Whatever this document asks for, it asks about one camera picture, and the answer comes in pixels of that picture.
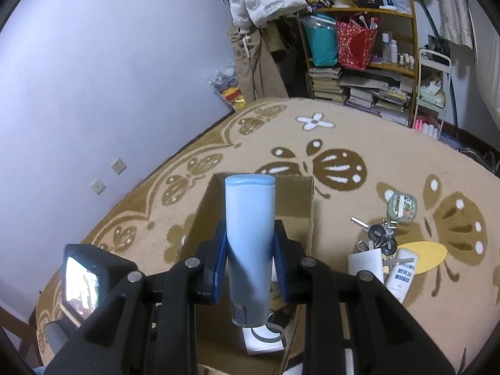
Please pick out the white metal cart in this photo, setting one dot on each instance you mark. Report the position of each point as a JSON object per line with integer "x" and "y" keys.
{"x": 431, "y": 93}

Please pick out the beige coat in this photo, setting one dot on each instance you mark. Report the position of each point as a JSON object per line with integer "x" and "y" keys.
{"x": 254, "y": 66}

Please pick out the white rectangular charger box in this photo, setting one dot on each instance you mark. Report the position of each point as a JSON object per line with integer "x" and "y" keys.
{"x": 365, "y": 261}

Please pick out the row of small bottles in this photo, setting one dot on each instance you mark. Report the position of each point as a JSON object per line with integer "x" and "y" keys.
{"x": 396, "y": 52}

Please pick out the stack of books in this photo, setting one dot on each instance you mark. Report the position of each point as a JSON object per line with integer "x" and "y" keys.
{"x": 359, "y": 93}

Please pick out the bunch of keys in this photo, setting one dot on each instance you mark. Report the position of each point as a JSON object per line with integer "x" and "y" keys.
{"x": 377, "y": 232}

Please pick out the light blue tube case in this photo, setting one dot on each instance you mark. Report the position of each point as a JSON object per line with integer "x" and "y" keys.
{"x": 250, "y": 234}

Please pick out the bag of plush toys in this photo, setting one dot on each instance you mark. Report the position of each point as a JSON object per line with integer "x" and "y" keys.
{"x": 228, "y": 86}

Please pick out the teal bag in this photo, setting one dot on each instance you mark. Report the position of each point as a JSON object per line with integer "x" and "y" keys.
{"x": 322, "y": 43}

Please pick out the yellow oval plastic lid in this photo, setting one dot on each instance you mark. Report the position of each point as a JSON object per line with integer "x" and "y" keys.
{"x": 427, "y": 256}

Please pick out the cardboard box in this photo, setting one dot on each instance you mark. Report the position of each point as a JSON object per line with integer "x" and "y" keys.
{"x": 297, "y": 203}

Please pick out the wall socket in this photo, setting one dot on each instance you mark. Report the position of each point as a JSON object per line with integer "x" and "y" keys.
{"x": 118, "y": 166}
{"x": 98, "y": 186}

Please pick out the white device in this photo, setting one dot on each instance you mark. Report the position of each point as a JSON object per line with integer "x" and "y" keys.
{"x": 265, "y": 342}

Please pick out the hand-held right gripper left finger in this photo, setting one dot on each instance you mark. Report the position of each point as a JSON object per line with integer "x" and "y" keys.
{"x": 218, "y": 269}

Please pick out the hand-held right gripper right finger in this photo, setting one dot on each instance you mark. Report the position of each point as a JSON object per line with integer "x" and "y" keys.
{"x": 282, "y": 269}

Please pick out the wooden shelf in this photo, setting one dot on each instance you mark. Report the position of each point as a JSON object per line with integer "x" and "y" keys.
{"x": 410, "y": 19}

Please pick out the red patterned bag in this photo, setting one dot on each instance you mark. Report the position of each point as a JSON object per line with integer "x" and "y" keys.
{"x": 357, "y": 45}

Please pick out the small green patterned case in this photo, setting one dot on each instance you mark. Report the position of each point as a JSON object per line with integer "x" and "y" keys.
{"x": 402, "y": 208}

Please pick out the white tube with blue print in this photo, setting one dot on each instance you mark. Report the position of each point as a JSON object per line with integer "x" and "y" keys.
{"x": 402, "y": 277}

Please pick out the beige curtain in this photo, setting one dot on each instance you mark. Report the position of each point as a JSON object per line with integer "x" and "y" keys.
{"x": 449, "y": 4}

